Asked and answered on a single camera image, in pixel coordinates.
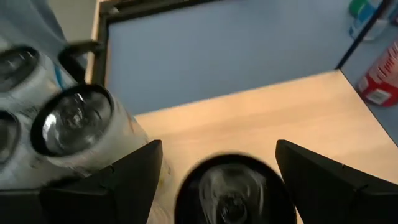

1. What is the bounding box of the blue silver Red Bull can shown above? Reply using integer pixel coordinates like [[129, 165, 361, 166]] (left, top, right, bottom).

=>
[[348, 0, 388, 43]]

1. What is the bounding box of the white Celsius Arctic Vibe can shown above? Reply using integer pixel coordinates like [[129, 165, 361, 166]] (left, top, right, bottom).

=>
[[0, 108, 81, 190], [0, 45, 78, 108]]

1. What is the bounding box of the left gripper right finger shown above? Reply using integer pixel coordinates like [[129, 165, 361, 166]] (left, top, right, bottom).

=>
[[275, 139, 398, 224]]

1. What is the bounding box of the wooden shelf black metal frame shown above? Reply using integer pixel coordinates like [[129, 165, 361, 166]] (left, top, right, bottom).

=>
[[58, 0, 398, 224]]

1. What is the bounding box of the black metal rig frame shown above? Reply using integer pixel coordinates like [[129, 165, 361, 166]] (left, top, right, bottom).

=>
[[91, 0, 224, 86]]

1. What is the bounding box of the red Star Wars Coca-Cola can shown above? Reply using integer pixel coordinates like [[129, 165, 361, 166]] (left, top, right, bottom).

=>
[[356, 40, 398, 108]]

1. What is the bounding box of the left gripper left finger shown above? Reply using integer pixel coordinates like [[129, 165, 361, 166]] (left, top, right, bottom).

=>
[[40, 139, 164, 224]]

